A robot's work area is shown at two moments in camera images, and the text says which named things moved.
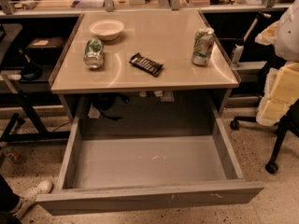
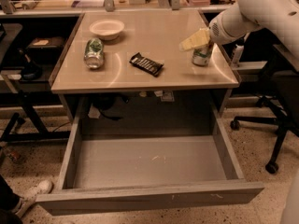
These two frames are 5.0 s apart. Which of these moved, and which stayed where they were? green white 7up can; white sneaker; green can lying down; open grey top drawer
Moved: green white 7up can
Stayed: green can lying down; open grey top drawer; white sneaker
